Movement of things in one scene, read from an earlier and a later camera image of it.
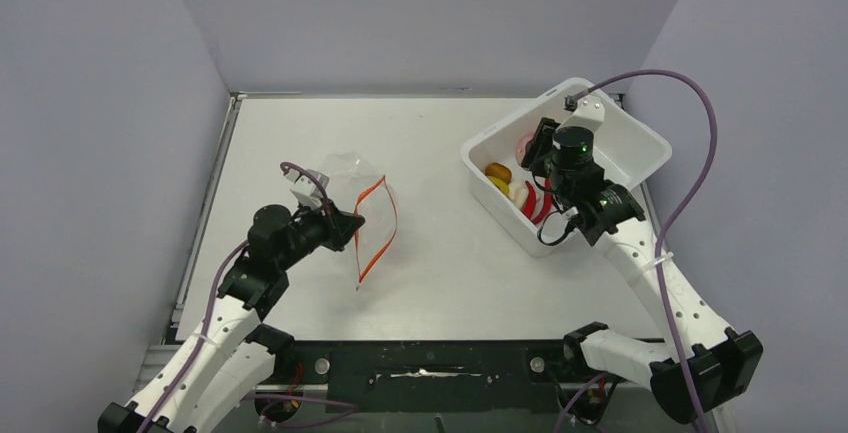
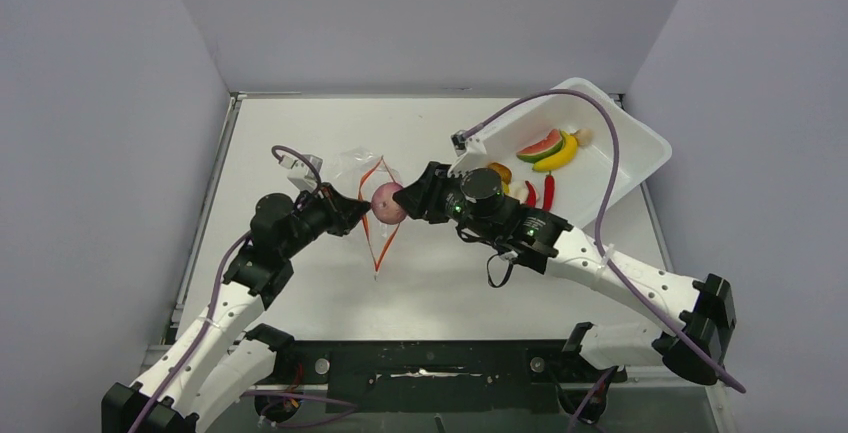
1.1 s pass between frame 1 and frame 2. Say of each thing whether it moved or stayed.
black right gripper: moved
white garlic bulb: stayed
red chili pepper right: stayed
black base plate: stayed
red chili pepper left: stayed
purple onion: moved
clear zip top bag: moved
